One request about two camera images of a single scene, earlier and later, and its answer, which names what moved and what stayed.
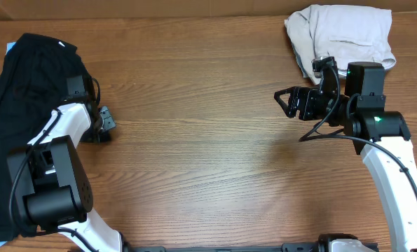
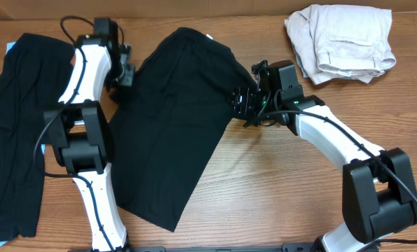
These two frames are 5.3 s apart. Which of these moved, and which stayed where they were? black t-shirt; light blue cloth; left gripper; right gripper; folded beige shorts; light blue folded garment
Moved: left gripper; right gripper; black t-shirt
Stayed: light blue cloth; folded beige shorts; light blue folded garment
